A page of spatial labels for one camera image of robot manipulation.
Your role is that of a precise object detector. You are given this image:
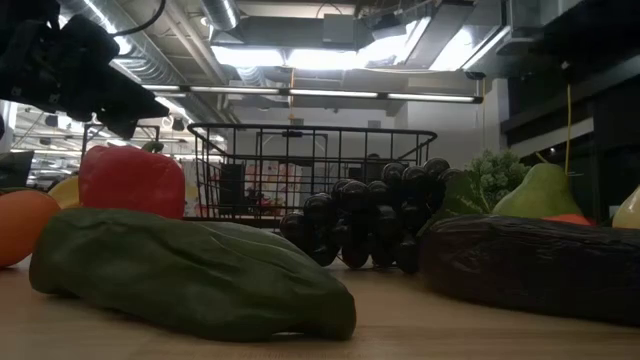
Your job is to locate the long linear ceiling light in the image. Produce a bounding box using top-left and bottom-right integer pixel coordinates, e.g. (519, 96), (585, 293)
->
(141, 84), (485, 105)

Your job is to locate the large silver spiral air duct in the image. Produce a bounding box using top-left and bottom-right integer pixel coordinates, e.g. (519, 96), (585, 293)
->
(57, 0), (201, 87)

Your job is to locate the yellow power cable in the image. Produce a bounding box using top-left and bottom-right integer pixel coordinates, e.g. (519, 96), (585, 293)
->
(563, 83), (573, 176)

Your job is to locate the red bell pepper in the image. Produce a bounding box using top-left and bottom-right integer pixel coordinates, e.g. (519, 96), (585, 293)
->
(78, 141), (187, 220)

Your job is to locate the green pear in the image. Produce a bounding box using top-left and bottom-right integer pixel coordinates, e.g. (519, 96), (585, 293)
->
(491, 152), (584, 220)

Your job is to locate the purple eggplant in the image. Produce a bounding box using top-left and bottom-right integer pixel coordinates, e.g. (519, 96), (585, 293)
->
(418, 214), (640, 327)

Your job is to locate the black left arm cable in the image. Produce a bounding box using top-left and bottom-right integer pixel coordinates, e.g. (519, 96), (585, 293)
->
(113, 0), (167, 37)

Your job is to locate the small green potted plant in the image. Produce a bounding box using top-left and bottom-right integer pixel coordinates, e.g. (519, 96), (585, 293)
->
(466, 148), (532, 210)

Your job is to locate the orange carrot with greens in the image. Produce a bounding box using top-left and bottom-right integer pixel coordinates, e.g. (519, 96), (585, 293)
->
(542, 213), (597, 227)

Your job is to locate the dark grape bunch with leaf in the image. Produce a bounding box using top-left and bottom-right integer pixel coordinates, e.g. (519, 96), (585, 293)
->
(278, 156), (494, 276)

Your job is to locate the small silver spiral air duct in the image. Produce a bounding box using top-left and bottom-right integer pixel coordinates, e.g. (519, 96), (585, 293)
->
(199, 0), (242, 32)

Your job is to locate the orange mandarin cluster with leaves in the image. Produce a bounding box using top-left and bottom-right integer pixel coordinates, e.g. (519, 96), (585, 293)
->
(0, 188), (62, 270)

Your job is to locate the black metal rack frame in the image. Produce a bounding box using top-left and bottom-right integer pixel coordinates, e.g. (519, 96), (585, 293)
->
(81, 123), (162, 157)

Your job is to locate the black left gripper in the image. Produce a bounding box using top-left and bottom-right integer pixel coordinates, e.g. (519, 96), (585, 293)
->
(0, 0), (171, 140)

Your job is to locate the dark computer monitor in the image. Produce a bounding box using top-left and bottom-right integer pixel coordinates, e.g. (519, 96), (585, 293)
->
(0, 150), (36, 189)

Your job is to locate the black wire basket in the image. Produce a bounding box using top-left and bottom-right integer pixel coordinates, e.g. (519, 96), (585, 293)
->
(186, 122), (439, 227)

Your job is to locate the green cucumber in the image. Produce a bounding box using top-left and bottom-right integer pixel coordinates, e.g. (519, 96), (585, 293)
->
(28, 206), (358, 343)

